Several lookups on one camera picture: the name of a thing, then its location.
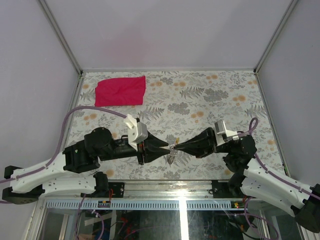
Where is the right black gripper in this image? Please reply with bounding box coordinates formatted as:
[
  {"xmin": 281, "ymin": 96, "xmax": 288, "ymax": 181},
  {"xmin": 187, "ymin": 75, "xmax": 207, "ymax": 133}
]
[{"xmin": 174, "ymin": 127, "xmax": 232, "ymax": 159}]

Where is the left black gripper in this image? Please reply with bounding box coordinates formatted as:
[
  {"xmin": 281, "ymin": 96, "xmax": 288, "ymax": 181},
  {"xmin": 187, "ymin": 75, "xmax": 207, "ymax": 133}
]
[{"xmin": 100, "ymin": 131, "xmax": 172, "ymax": 166}]

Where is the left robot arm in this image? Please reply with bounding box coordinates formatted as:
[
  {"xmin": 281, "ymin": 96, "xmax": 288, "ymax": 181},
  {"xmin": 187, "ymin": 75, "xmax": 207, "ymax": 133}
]
[{"xmin": 0, "ymin": 127, "xmax": 170, "ymax": 205}]

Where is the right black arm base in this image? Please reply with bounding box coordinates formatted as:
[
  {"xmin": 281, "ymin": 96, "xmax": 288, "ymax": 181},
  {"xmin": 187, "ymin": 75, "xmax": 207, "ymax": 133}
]
[{"xmin": 208, "ymin": 180, "xmax": 234, "ymax": 199}]

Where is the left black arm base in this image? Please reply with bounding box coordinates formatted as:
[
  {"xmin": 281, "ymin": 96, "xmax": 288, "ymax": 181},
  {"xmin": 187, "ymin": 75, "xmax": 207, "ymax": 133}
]
[{"xmin": 108, "ymin": 182, "xmax": 125, "ymax": 199}]

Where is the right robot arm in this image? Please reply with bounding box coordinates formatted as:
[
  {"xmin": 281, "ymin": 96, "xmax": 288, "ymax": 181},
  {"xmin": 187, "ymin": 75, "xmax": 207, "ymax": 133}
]
[{"xmin": 174, "ymin": 127, "xmax": 320, "ymax": 233}]

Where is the pink folded cloth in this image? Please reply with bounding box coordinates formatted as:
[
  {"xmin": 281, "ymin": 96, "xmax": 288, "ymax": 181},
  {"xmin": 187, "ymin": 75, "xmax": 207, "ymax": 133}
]
[{"xmin": 94, "ymin": 75, "xmax": 146, "ymax": 107}]

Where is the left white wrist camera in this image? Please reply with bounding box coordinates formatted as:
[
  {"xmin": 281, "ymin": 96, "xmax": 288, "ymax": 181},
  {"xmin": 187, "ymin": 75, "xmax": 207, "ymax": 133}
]
[{"xmin": 123, "ymin": 114, "xmax": 148, "ymax": 151}]

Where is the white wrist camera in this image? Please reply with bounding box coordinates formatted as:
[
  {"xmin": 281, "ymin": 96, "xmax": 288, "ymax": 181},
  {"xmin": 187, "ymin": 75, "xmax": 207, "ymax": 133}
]
[
  {"xmin": 214, "ymin": 120, "xmax": 239, "ymax": 146},
  {"xmin": 123, "ymin": 114, "xmax": 148, "ymax": 151}
]

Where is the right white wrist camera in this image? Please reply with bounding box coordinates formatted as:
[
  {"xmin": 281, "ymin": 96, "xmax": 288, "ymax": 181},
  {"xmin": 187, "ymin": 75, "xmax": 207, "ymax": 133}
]
[{"xmin": 214, "ymin": 120, "xmax": 239, "ymax": 146}]

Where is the aluminium front rail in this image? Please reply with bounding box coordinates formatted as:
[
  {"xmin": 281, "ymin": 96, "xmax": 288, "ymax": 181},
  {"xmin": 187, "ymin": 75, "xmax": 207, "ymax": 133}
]
[{"xmin": 42, "ymin": 179, "xmax": 251, "ymax": 201}]

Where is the white slotted cable duct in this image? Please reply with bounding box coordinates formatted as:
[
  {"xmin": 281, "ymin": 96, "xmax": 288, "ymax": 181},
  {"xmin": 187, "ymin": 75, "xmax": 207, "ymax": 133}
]
[{"xmin": 45, "ymin": 199, "xmax": 244, "ymax": 211}]

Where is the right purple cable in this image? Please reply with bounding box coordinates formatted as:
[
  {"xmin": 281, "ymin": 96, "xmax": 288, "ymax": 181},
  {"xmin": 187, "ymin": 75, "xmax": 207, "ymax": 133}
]
[{"xmin": 237, "ymin": 117, "xmax": 320, "ymax": 196}]

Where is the purple cable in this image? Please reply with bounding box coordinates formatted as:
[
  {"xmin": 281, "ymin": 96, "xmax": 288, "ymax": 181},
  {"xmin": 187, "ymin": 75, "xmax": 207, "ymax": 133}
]
[
  {"xmin": 237, "ymin": 117, "xmax": 320, "ymax": 196},
  {"xmin": 0, "ymin": 105, "xmax": 128, "ymax": 205}
]

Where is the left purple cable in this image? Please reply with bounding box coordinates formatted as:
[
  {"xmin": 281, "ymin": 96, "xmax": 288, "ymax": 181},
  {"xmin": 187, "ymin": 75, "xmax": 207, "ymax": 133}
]
[{"xmin": 0, "ymin": 105, "xmax": 128, "ymax": 205}]

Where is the left aluminium frame post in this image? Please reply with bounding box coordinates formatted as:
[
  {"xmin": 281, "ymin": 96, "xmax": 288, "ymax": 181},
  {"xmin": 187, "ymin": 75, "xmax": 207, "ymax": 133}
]
[{"xmin": 36, "ymin": 0, "xmax": 83, "ymax": 75}]

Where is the aluminium frame post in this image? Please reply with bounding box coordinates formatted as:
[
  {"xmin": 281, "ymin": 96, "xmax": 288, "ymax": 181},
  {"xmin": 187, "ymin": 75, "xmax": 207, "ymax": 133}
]
[
  {"xmin": 253, "ymin": 0, "xmax": 300, "ymax": 74},
  {"xmin": 36, "ymin": 0, "xmax": 83, "ymax": 75}
]

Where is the right aluminium frame post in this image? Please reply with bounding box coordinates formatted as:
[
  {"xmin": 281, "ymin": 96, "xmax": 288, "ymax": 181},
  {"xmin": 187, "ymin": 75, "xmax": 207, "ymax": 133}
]
[{"xmin": 253, "ymin": 0, "xmax": 300, "ymax": 74}]

